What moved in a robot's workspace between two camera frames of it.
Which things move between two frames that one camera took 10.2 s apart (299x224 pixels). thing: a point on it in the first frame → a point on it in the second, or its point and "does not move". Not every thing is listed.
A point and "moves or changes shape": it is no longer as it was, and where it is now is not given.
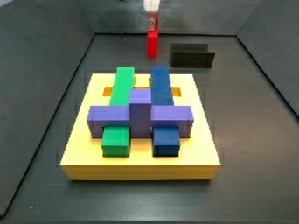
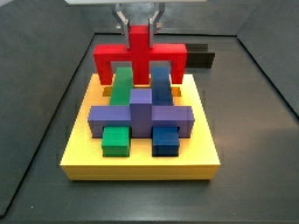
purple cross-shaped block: x=140 y=115 does not move
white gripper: x=152 y=23 → x=117 y=12
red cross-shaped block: x=153 y=39 moves or changes shape
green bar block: x=116 y=144 does not move
